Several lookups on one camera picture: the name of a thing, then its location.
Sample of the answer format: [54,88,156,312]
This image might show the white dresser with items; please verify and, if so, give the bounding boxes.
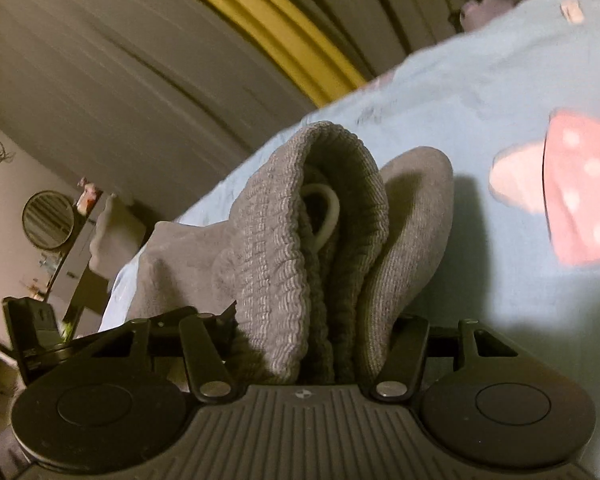
[35,205,112,337]

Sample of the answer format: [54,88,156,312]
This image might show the small pink figurine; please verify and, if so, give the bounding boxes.
[76,177,102,215]

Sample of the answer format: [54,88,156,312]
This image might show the grey pants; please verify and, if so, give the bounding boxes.
[117,121,455,386]

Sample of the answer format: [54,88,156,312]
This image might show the grey curtain with yellow stripe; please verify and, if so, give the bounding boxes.
[0,0,600,196]

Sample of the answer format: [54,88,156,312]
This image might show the round black-framed mirror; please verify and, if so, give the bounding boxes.
[21,190,76,252]

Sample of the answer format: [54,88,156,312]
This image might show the light blue printed bed sheet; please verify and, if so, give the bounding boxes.
[100,0,600,480]

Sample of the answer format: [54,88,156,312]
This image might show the white cloth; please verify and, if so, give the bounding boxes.
[88,194,147,282]

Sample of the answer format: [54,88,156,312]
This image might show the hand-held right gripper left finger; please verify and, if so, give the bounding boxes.
[92,301,241,405]

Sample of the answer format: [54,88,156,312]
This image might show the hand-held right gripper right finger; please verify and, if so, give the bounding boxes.
[370,314,522,404]

